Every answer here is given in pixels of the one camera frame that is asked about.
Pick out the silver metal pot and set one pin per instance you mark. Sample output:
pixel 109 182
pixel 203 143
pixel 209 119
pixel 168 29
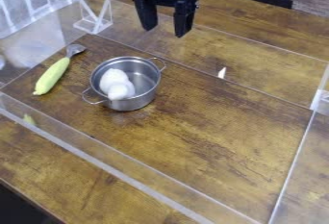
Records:
pixel 144 73

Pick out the clear acrylic triangle bracket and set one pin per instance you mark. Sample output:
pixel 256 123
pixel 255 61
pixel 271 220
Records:
pixel 94 23

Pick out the green handled metal spoon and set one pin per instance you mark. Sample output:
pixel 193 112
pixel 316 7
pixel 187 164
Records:
pixel 57 70

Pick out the clear acrylic enclosure wall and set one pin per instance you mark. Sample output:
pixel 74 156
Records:
pixel 184 198

